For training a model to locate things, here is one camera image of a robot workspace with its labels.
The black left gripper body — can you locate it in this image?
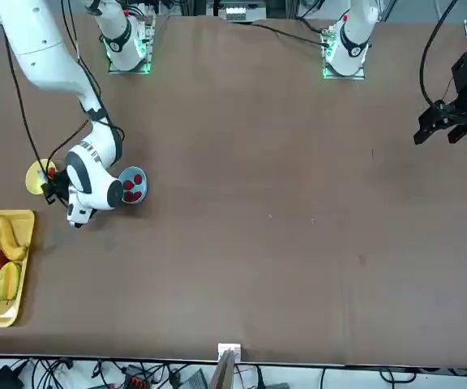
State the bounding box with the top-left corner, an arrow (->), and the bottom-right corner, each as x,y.
445,51 -> 467,109

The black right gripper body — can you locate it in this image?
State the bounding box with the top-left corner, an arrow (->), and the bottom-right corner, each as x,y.
49,173 -> 73,204

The yellow bowl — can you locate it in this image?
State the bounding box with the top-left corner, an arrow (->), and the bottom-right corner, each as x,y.
25,159 -> 62,195

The blue bowl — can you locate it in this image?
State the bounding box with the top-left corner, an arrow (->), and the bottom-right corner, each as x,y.
118,165 -> 151,206

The yellow plastic tray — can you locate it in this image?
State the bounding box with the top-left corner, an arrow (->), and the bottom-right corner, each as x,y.
0,209 -> 36,328

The yellow banana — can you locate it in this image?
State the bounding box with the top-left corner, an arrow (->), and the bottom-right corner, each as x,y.
0,216 -> 30,262

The yellow-green starfruit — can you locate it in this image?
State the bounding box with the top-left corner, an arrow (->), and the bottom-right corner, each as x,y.
0,261 -> 20,301

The green circuit board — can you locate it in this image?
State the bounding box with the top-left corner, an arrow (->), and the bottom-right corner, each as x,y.
138,14 -> 156,46
319,27 -> 339,53

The large black power brick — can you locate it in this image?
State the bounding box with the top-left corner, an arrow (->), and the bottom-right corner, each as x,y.
0,365 -> 27,389

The red black electronic module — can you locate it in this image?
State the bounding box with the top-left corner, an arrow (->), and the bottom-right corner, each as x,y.
122,364 -> 154,389

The white power strip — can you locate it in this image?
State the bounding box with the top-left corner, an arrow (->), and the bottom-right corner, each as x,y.
223,2 -> 247,22

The ribbed black power brick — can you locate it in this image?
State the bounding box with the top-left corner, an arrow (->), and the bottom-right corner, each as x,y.
185,369 -> 209,389

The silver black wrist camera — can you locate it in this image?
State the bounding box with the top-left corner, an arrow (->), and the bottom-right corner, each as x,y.
41,182 -> 56,207

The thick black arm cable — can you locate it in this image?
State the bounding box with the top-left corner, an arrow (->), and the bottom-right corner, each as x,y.
418,0 -> 461,107

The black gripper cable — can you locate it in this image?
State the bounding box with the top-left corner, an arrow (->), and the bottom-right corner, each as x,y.
0,22 -> 96,183

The thin black table cable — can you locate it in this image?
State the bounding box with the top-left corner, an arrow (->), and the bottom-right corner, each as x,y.
249,22 -> 328,49

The aluminium camera post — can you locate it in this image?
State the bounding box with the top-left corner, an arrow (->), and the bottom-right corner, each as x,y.
208,343 -> 243,389

